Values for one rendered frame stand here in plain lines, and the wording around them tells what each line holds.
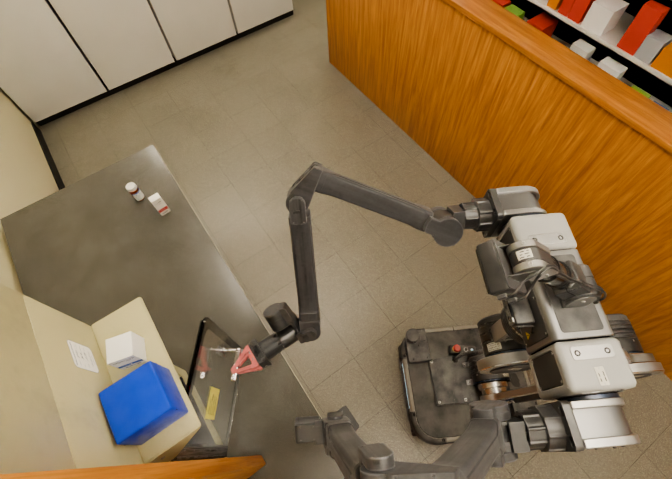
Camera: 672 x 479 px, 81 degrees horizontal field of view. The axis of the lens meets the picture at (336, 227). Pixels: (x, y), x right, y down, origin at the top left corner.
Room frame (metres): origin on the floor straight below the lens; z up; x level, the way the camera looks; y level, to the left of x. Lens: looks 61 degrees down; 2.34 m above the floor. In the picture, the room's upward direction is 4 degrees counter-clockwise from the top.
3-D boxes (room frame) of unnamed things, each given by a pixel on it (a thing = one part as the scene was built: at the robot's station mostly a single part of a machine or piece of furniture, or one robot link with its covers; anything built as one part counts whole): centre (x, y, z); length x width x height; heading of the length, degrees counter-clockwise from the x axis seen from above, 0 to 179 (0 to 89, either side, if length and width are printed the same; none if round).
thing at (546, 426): (0.01, -0.38, 1.45); 0.09 x 0.08 x 0.12; 1
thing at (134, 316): (0.16, 0.42, 1.46); 0.32 x 0.11 x 0.10; 32
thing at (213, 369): (0.16, 0.36, 1.19); 0.30 x 0.01 x 0.40; 173
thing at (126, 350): (0.20, 0.44, 1.54); 0.05 x 0.05 x 0.06; 17
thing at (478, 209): (0.51, -0.37, 1.45); 0.09 x 0.08 x 0.12; 1
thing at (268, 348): (0.26, 0.21, 1.20); 0.07 x 0.07 x 0.10; 31
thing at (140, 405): (0.10, 0.38, 1.56); 0.10 x 0.10 x 0.09; 32
